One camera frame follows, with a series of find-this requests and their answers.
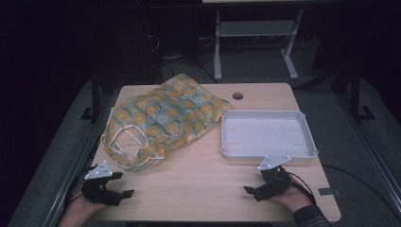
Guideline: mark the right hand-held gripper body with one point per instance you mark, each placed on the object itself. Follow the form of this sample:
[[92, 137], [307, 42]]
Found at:
[[277, 179]]

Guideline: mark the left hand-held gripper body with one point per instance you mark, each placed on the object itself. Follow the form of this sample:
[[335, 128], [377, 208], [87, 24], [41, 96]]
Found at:
[[97, 190]]

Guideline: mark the white plastic tray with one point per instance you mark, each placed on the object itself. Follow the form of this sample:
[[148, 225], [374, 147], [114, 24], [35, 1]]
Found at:
[[268, 134]]

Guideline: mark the orange patterned cloth bag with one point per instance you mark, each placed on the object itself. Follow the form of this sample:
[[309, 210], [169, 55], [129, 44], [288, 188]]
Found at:
[[164, 119]]

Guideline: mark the person's left hand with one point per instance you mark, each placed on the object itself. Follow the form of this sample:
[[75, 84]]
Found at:
[[82, 206]]

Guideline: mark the person's right hand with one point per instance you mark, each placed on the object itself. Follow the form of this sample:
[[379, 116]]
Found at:
[[291, 198]]

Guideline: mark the grey tape strip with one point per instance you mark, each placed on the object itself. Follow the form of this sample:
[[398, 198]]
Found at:
[[326, 191]]

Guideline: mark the white metal stand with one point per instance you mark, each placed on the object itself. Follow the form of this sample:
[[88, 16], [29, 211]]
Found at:
[[255, 29]]

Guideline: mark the aluminium rail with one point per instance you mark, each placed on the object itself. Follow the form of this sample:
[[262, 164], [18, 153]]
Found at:
[[372, 154], [75, 170]]

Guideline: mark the black metal post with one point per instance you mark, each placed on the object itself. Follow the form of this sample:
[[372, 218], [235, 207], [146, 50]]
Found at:
[[355, 94], [95, 94]]

